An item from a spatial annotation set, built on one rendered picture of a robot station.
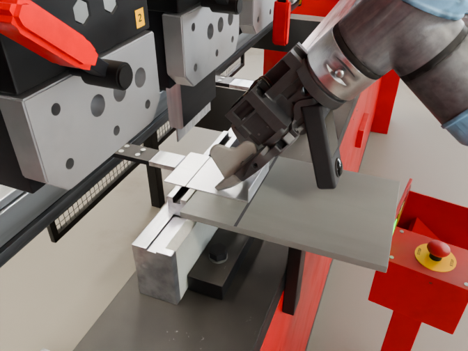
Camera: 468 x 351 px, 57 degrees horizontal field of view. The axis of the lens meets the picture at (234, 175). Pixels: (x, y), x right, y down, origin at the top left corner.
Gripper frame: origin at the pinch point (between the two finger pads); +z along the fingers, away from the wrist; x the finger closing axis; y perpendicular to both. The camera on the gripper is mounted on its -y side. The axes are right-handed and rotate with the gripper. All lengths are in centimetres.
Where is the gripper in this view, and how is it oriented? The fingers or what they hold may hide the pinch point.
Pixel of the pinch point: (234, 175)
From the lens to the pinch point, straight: 62.2
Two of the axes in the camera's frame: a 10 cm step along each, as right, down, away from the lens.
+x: -3.7, 5.3, -7.6
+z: -6.0, 4.9, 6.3
